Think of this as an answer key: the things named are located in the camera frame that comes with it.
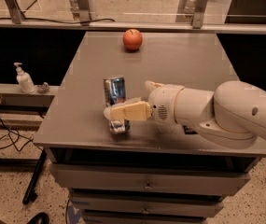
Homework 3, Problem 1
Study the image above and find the metal bracket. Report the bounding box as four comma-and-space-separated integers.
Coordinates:
5, 0, 25, 24
192, 0, 208, 29
77, 0, 91, 23

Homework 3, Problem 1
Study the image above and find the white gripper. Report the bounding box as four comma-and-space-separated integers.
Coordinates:
104, 80, 184, 125

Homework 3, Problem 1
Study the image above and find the middle metal bracket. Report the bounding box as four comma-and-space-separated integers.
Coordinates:
77, 0, 91, 23

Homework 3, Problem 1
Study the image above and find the black metal leg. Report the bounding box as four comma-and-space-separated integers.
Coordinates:
22, 151, 47, 204

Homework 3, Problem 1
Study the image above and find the right metal bracket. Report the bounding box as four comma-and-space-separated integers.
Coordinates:
192, 0, 208, 29

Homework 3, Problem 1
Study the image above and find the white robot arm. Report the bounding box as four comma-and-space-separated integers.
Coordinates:
104, 81, 266, 147

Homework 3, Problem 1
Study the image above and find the black snack bar wrapper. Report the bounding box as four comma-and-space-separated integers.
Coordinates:
183, 125, 197, 134

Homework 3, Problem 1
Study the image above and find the red apple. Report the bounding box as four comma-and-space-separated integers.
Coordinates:
122, 29, 143, 50

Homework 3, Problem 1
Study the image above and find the silver blue redbull can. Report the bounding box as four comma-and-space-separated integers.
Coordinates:
104, 76, 130, 134

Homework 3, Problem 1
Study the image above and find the small grey metal object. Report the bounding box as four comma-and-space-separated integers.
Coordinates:
37, 82, 49, 93

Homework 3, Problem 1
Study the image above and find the black cable on rail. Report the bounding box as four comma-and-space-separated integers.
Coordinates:
0, 16, 116, 26

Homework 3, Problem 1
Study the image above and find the grey metal rail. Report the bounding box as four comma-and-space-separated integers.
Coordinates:
0, 18, 266, 35

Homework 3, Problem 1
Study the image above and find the left metal bracket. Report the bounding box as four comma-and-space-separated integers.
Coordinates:
5, 0, 25, 24

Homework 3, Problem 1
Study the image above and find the grey side shelf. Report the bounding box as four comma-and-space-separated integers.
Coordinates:
0, 83, 58, 107

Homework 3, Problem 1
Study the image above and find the white pump lotion bottle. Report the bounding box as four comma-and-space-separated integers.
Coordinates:
14, 63, 35, 93

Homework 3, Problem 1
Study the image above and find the grey drawer cabinet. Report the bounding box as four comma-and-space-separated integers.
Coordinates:
35, 32, 266, 224

